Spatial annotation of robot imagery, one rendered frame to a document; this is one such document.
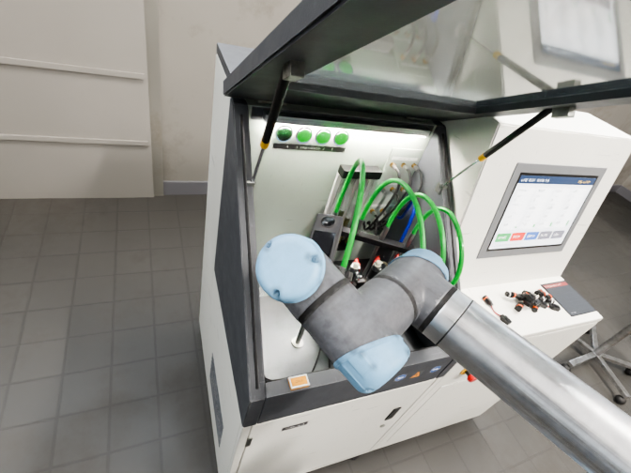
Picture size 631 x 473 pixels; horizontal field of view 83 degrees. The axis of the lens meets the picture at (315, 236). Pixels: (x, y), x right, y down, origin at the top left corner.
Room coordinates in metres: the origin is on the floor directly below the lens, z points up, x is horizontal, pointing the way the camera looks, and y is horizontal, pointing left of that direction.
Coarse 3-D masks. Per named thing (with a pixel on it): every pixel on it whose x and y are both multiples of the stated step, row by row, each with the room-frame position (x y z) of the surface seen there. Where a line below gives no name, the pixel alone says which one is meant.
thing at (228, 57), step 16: (224, 48) 1.10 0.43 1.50; (240, 48) 1.15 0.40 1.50; (224, 64) 0.99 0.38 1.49; (224, 112) 0.94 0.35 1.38; (224, 128) 0.92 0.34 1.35; (224, 144) 0.90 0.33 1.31; (208, 176) 1.11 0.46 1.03; (208, 192) 1.09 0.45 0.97; (208, 208) 1.07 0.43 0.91; (208, 224) 1.05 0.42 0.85; (208, 240) 1.02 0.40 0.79; (208, 256) 1.00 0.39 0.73; (208, 272) 0.97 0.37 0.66; (208, 288) 0.95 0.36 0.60; (208, 304) 0.92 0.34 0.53; (208, 320) 0.89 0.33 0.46
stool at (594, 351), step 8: (592, 328) 2.11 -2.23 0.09; (624, 328) 1.87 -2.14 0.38; (592, 336) 2.03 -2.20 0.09; (616, 336) 1.86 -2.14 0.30; (624, 336) 1.85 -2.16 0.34; (584, 344) 1.91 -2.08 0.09; (592, 344) 1.95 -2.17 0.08; (608, 344) 1.85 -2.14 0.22; (592, 352) 1.86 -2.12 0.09; (600, 352) 1.85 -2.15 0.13; (576, 360) 1.73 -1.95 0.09; (584, 360) 1.75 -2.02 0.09; (600, 360) 1.80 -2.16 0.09; (608, 360) 1.85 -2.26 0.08; (616, 360) 1.85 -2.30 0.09; (568, 368) 1.68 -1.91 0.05; (608, 368) 1.76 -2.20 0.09; (608, 376) 1.70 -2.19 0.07; (616, 384) 1.65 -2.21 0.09; (624, 392) 1.59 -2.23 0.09; (616, 400) 1.57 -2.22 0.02; (624, 400) 1.56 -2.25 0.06
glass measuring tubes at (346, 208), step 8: (344, 168) 1.02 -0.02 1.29; (368, 168) 1.07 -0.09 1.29; (376, 168) 1.09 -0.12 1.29; (336, 176) 1.04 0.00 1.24; (344, 176) 1.01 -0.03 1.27; (352, 176) 1.02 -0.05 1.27; (368, 176) 1.05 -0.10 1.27; (376, 176) 1.07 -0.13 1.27; (336, 184) 1.03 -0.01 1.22; (352, 184) 1.04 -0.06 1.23; (368, 184) 1.08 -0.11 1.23; (336, 192) 1.03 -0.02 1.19; (352, 192) 1.07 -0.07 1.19; (368, 192) 1.08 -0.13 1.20; (328, 200) 1.04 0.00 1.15; (336, 200) 1.02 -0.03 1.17; (344, 200) 1.04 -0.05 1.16; (352, 200) 1.06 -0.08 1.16; (328, 208) 1.03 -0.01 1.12; (344, 208) 1.04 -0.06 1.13; (352, 208) 1.06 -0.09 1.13; (344, 216) 1.07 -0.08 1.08; (352, 216) 1.09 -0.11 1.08; (344, 224) 1.06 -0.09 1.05; (344, 240) 1.09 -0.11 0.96; (344, 248) 1.06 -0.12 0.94
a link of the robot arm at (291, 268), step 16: (272, 240) 0.29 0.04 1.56; (288, 240) 0.29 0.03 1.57; (304, 240) 0.29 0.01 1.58; (272, 256) 0.27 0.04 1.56; (288, 256) 0.27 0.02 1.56; (304, 256) 0.27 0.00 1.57; (320, 256) 0.28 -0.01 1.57; (256, 272) 0.26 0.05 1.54; (272, 272) 0.26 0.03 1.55; (288, 272) 0.26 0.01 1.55; (304, 272) 0.26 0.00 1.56; (320, 272) 0.27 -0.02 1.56; (336, 272) 0.29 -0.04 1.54; (272, 288) 0.25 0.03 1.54; (288, 288) 0.25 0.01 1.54; (304, 288) 0.25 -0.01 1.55; (320, 288) 0.26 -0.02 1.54; (288, 304) 0.26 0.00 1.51; (304, 304) 0.25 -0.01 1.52
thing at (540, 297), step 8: (512, 296) 1.03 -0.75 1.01; (520, 296) 1.04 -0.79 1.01; (528, 296) 1.03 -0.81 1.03; (536, 296) 1.07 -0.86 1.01; (544, 296) 1.09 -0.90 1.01; (552, 296) 1.10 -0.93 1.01; (520, 304) 0.99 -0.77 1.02; (528, 304) 1.01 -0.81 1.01; (536, 304) 1.03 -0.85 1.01; (544, 304) 1.05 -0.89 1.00; (552, 304) 1.07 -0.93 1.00; (536, 312) 1.01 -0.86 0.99
